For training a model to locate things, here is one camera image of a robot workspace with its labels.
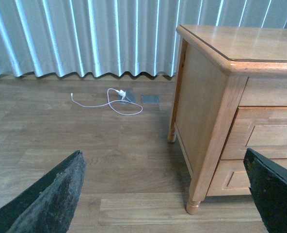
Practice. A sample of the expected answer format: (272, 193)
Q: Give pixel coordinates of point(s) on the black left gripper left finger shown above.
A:
(47, 206)

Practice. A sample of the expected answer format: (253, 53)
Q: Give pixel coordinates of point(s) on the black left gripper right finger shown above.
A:
(268, 186)

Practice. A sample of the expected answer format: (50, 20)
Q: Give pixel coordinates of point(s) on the wooden drawer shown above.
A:
(264, 129)
(230, 178)

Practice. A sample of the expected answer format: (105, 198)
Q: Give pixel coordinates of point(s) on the wooden nightstand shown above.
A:
(220, 69)

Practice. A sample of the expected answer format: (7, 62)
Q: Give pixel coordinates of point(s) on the white plug on floor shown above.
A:
(121, 92)

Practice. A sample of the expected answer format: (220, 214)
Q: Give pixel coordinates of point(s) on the open grey floor socket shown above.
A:
(128, 98)

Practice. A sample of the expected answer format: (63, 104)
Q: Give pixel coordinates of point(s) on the closed grey floor socket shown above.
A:
(150, 99)

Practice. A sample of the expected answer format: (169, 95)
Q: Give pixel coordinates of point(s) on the pale pleated curtain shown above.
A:
(114, 36)

